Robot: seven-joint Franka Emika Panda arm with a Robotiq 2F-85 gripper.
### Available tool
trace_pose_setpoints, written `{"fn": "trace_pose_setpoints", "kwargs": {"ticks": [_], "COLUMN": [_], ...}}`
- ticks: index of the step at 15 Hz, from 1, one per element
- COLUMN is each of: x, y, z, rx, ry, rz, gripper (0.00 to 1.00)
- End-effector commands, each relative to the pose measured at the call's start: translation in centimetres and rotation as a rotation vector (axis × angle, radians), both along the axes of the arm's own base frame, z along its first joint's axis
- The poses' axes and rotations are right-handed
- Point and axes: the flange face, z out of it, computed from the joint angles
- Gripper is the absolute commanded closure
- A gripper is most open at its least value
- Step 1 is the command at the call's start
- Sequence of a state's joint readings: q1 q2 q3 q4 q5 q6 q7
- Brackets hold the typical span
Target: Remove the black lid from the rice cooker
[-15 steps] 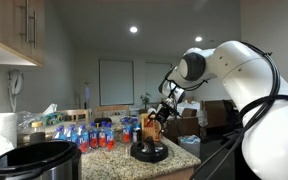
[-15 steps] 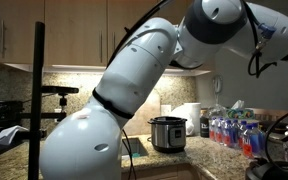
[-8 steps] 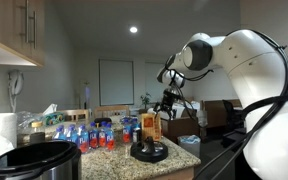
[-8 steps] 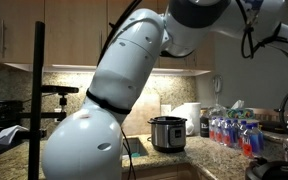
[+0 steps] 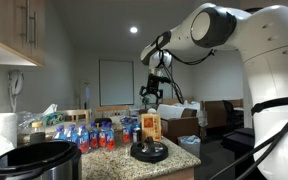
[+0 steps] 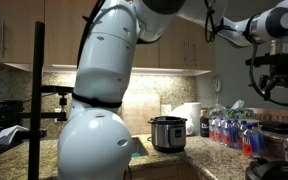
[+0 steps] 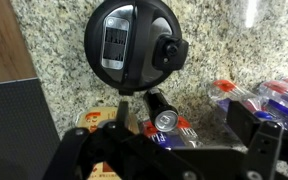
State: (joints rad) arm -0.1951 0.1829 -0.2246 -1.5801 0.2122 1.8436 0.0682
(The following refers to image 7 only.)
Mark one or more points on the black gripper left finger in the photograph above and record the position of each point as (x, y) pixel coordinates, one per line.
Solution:
(84, 156)

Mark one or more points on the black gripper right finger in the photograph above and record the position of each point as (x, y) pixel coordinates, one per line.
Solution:
(267, 150)

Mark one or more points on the dark grey textured panel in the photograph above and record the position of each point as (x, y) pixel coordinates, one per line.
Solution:
(14, 133)

